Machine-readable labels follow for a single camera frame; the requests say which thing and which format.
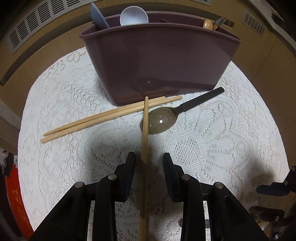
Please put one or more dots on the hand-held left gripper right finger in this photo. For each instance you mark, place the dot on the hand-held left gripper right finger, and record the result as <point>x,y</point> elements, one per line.
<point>170,180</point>

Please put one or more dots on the wooden spoon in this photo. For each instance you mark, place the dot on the wooden spoon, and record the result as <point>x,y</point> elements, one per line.
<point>207,23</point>

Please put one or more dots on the red doormat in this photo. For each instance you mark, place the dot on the red doormat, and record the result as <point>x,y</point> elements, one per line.
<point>16,201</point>

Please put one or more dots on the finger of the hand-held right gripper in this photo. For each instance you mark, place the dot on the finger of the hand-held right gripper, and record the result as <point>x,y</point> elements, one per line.
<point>274,190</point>
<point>268,212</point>

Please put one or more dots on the blue plastic spoon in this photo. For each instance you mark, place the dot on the blue plastic spoon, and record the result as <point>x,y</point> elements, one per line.
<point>98,17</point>

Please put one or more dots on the small grey vent grille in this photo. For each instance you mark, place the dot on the small grey vent grille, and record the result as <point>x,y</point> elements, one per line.
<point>254,24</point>

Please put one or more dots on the white soup spoon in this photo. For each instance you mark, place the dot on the white soup spoon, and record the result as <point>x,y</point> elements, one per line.
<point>133,16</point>

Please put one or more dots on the purple plastic utensil container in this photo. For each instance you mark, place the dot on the purple plastic utensil container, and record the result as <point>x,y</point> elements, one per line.
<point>161,60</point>

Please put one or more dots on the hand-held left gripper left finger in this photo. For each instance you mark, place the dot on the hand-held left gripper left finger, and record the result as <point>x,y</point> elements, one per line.
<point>130,176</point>

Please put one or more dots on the white lace tablecloth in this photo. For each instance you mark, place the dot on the white lace tablecloth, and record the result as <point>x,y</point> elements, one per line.
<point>208,143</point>

